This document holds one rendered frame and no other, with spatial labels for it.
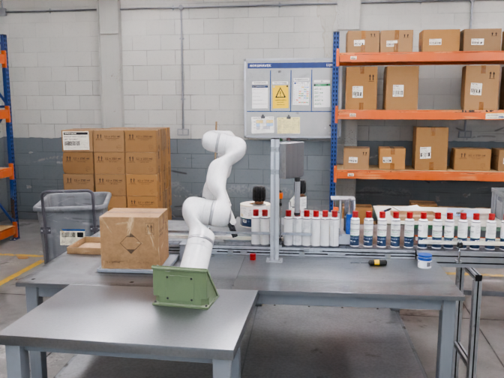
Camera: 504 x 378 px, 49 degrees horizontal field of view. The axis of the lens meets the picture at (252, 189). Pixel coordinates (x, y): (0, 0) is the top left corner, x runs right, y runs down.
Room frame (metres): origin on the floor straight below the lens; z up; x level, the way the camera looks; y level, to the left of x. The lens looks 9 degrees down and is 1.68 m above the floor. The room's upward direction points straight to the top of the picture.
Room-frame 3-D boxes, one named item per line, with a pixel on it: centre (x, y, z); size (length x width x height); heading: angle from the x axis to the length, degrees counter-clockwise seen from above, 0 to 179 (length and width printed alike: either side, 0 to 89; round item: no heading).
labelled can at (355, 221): (3.06, -0.58, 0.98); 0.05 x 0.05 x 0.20
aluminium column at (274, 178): (2.95, -0.12, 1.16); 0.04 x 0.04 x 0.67; 85
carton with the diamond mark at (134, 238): (2.84, 0.61, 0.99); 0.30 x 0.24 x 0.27; 87
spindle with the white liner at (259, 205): (3.39, -0.04, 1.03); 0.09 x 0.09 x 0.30
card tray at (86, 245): (3.20, 0.90, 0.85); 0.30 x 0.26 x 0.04; 85
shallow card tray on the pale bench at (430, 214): (4.25, -1.27, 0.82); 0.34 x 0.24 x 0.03; 87
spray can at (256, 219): (3.10, -0.02, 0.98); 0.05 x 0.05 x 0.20
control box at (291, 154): (3.01, -0.19, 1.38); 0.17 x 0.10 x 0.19; 140
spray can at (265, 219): (3.10, -0.07, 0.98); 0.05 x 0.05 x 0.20
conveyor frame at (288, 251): (3.10, -0.09, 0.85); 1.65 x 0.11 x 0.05; 85
